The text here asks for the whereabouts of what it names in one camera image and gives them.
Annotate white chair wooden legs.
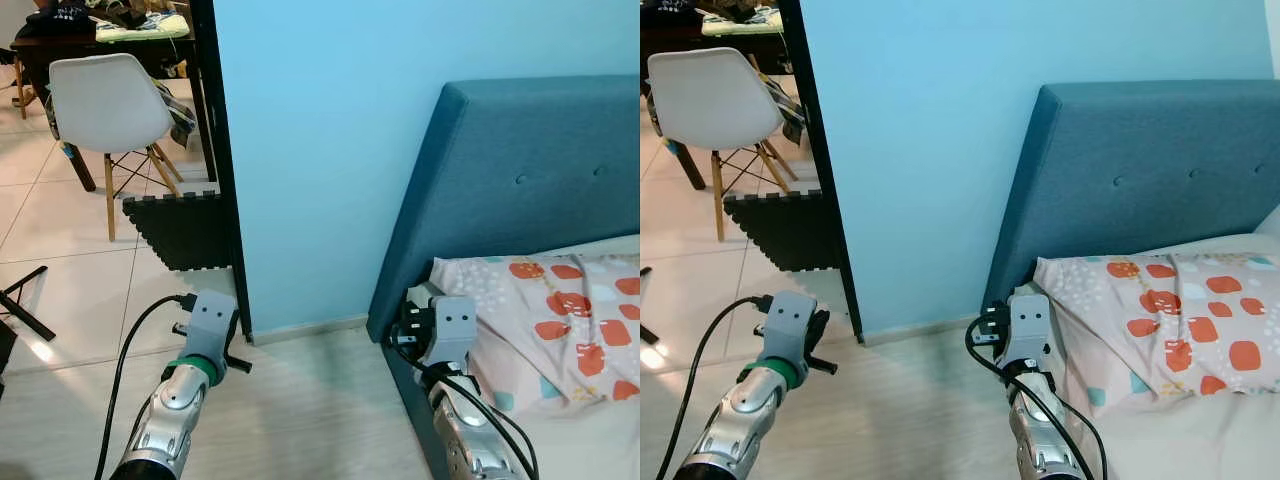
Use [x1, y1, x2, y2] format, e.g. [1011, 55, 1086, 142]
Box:
[48, 53, 186, 241]
[648, 47, 801, 243]

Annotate black bag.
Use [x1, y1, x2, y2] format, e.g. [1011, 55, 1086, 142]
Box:
[35, 0, 99, 39]
[640, 0, 701, 29]

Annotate black door frame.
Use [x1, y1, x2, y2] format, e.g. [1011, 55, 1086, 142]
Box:
[775, 0, 866, 346]
[190, 0, 253, 341]

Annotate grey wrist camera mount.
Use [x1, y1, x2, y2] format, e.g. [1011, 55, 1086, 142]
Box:
[186, 291, 240, 363]
[407, 283, 480, 367]
[764, 290, 820, 363]
[998, 285, 1053, 367]

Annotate black foam floor mat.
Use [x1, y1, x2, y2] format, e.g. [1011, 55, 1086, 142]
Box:
[722, 190, 851, 273]
[122, 192, 236, 273]

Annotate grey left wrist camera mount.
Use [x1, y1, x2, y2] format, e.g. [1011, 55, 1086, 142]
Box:
[764, 290, 820, 363]
[186, 291, 240, 363]

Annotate black tripod leg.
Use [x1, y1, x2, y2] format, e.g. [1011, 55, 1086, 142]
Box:
[0, 265, 56, 343]
[640, 265, 661, 346]

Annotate orange spotted white pillow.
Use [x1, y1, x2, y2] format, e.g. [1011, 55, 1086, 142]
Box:
[1033, 250, 1280, 421]
[428, 252, 641, 416]

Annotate checked cloth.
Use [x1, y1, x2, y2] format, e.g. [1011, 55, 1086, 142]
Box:
[150, 78, 198, 149]
[770, 80, 806, 146]

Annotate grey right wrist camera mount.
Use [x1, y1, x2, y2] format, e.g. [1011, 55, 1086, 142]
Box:
[407, 283, 480, 367]
[998, 285, 1053, 367]

